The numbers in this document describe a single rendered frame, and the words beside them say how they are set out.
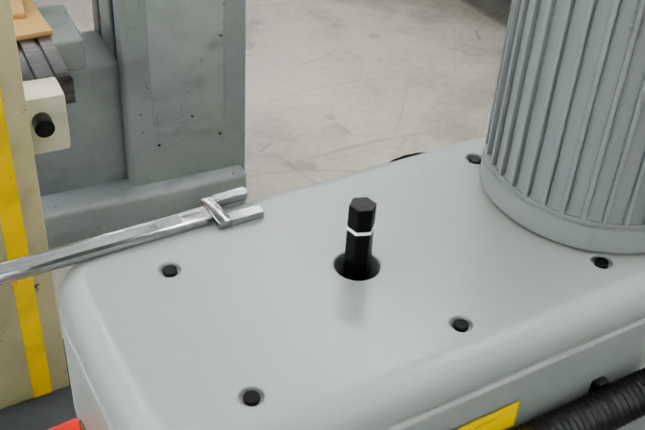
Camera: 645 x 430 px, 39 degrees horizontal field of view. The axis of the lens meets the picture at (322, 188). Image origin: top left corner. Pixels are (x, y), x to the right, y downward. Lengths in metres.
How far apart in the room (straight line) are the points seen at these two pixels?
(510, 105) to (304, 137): 3.71
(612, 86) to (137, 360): 0.40
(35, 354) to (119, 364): 2.41
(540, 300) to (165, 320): 0.29
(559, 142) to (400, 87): 4.26
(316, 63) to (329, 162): 1.02
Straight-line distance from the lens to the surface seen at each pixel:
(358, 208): 0.68
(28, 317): 2.94
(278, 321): 0.67
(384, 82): 5.02
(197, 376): 0.63
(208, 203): 0.77
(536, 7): 0.72
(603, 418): 0.77
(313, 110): 4.69
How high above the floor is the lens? 2.35
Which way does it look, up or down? 35 degrees down
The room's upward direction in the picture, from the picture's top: 4 degrees clockwise
